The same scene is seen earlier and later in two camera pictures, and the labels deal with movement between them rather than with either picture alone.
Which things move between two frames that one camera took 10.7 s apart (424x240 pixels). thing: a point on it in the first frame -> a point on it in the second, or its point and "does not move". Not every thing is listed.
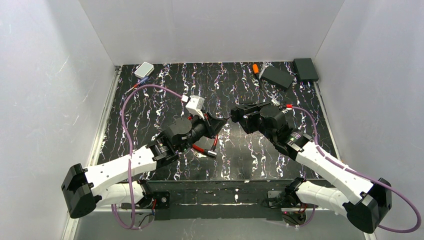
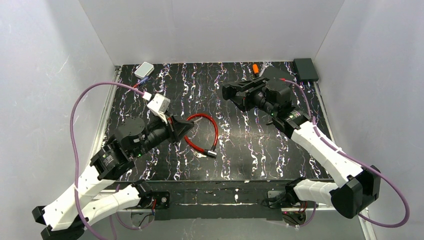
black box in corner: (305, 70) does not move
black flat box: (277, 77) does not move
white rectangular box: (144, 70) does not move
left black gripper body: (209, 122) -> (171, 129)
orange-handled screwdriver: (255, 70) does not move
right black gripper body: (255, 113) -> (245, 96)
